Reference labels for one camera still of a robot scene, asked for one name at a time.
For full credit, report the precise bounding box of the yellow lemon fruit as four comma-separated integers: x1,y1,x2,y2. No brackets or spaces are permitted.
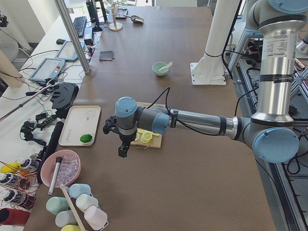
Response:
0,162,20,173

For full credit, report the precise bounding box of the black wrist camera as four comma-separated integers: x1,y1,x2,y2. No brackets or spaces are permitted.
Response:
103,116,119,134

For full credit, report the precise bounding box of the green ceramic bowl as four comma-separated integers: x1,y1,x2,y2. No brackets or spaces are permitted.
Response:
152,62,169,76

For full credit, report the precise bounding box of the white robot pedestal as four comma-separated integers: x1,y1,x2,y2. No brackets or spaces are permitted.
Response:
190,0,241,85

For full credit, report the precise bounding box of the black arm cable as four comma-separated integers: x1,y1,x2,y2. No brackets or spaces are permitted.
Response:
149,87,260,137

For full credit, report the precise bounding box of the near teach pendant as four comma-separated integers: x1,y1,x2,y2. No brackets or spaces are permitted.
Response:
29,58,65,82

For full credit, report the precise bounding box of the aluminium frame post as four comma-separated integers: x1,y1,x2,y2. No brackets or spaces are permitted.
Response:
54,0,90,74

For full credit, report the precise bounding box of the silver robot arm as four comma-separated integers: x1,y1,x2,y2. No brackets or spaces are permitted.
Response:
111,0,308,163

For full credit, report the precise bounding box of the far teach pendant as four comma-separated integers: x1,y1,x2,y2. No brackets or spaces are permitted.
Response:
55,41,78,62

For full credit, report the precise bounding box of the green plastic cup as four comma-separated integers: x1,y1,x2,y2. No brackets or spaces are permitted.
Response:
46,197,69,216

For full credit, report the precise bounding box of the black perforated bracket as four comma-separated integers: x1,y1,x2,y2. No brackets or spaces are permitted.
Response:
50,83,79,119

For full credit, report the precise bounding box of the grey folded cloth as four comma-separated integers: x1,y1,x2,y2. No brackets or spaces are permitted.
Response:
99,51,115,61

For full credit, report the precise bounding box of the wooden mug tree stand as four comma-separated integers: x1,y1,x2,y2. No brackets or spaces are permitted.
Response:
107,0,127,31

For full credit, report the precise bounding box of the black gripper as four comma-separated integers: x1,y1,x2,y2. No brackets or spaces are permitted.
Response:
118,133,136,157

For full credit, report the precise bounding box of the black computer mouse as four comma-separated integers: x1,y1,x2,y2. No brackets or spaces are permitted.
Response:
56,38,66,45

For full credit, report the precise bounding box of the pink plastic cup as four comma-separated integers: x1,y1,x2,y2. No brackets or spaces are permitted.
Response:
84,206,108,231

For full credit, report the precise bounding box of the yellow plastic knife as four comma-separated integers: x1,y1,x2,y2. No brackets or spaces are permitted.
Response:
137,128,160,136

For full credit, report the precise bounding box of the steel muddler tool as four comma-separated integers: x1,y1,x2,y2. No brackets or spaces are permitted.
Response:
48,157,63,196

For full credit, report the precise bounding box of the lemon slice far side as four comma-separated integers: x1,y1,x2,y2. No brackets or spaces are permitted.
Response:
141,131,153,143

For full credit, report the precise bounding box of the black keyboard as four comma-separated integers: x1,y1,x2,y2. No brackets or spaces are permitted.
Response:
73,16,87,38

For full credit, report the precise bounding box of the teach pendant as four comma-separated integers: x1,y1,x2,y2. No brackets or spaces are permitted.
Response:
29,58,65,82
55,41,78,62

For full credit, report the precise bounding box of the green lime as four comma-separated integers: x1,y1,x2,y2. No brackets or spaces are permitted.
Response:
79,134,93,143

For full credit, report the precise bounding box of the steel scoop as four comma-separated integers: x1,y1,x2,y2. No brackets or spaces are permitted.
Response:
124,14,144,24

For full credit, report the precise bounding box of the black cylinder tube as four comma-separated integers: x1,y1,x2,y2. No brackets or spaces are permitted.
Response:
37,121,64,184

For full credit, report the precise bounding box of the pink bowl with ice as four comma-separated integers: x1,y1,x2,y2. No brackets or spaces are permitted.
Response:
40,150,81,188

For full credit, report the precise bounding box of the red cup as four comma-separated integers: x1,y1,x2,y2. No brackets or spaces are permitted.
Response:
0,208,30,226

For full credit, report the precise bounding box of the white plastic cup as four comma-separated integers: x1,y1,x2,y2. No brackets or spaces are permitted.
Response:
76,194,99,212

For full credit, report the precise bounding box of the yellow plastic cup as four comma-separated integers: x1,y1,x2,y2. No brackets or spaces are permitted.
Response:
61,224,81,231

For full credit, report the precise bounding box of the white plastic spoon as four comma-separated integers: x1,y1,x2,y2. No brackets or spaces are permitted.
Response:
157,62,173,73

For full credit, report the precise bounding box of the cream rabbit tray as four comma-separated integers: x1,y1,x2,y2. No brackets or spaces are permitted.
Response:
58,105,101,146

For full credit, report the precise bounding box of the grey blue plastic cup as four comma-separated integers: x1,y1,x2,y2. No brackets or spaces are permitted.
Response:
55,210,77,228

